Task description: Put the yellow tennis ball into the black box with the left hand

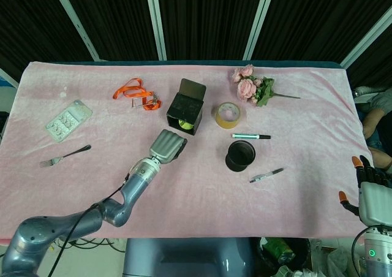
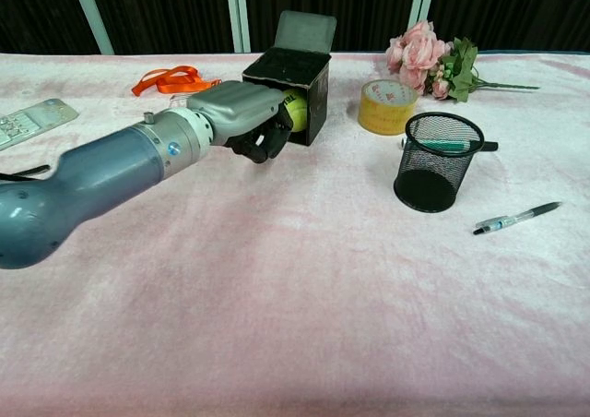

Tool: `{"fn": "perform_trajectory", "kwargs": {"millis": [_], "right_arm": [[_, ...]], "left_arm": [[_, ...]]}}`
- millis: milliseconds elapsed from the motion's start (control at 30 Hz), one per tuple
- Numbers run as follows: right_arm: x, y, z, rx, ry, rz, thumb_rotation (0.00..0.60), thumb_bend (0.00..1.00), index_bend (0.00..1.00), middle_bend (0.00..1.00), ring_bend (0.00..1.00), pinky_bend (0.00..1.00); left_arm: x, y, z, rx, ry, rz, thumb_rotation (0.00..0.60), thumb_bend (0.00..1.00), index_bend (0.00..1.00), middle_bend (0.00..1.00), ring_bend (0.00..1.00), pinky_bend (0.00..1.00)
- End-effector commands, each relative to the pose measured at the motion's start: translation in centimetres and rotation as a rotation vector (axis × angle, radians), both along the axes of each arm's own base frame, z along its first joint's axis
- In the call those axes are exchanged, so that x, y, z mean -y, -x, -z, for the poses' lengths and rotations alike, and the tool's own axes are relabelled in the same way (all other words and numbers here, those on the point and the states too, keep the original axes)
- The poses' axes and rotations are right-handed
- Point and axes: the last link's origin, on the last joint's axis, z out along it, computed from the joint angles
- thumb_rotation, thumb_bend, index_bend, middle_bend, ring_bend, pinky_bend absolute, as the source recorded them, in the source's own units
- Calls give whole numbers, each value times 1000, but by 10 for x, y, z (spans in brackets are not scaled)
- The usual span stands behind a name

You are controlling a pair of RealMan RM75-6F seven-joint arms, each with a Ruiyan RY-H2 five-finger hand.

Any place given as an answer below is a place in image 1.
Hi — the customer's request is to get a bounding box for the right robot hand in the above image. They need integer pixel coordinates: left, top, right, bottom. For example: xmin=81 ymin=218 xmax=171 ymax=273
xmin=338 ymin=155 xmax=392 ymax=227

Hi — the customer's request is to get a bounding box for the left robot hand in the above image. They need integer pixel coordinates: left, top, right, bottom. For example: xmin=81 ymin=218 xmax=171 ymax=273
xmin=148 ymin=129 xmax=188 ymax=164

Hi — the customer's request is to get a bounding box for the black open box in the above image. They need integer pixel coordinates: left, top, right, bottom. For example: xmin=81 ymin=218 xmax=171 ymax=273
xmin=165 ymin=78 xmax=207 ymax=137

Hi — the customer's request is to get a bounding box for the yellow tape roll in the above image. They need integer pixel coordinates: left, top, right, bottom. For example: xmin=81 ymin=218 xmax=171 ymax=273
xmin=214 ymin=102 xmax=242 ymax=127

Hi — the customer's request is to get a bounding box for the black cylindrical cup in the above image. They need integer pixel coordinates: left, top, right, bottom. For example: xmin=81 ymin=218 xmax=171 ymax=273
xmin=225 ymin=140 xmax=256 ymax=172

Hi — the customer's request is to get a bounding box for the person sitting beside table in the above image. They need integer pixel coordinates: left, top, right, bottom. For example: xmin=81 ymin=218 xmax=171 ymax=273
xmin=353 ymin=86 xmax=392 ymax=170

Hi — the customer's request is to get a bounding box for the green barrel marker pen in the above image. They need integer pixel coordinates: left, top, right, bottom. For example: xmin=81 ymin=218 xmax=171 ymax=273
xmin=232 ymin=133 xmax=271 ymax=140

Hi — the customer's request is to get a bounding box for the pink velvet tablecloth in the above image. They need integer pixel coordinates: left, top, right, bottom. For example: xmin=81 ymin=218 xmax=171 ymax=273
xmin=0 ymin=61 xmax=375 ymax=247

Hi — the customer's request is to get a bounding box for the black trash bin with bag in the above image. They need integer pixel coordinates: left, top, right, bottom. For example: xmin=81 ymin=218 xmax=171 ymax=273
xmin=256 ymin=237 xmax=312 ymax=273

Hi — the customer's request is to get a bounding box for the clear plastic blister pack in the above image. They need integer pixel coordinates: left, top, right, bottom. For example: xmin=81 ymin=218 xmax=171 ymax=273
xmin=44 ymin=100 xmax=93 ymax=143

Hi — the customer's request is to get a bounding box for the black and silver pen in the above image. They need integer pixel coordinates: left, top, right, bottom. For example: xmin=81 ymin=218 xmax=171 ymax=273
xmin=249 ymin=167 xmax=284 ymax=184

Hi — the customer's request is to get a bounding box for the pink artificial flower bouquet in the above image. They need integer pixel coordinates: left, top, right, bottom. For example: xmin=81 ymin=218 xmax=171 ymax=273
xmin=230 ymin=64 xmax=301 ymax=107

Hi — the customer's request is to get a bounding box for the metal fork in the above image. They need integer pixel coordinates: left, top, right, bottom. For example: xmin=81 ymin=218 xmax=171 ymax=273
xmin=39 ymin=144 xmax=92 ymax=169

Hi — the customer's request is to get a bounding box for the blue-grey robot torso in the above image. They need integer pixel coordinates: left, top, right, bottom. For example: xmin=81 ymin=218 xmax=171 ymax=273
xmin=122 ymin=237 xmax=255 ymax=277

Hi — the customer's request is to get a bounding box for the orange lanyard with badge holder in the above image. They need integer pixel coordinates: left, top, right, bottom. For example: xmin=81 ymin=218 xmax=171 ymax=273
xmin=112 ymin=78 xmax=162 ymax=112

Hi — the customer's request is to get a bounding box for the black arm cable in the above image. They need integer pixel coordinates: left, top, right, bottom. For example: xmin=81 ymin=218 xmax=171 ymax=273
xmin=50 ymin=163 xmax=141 ymax=277

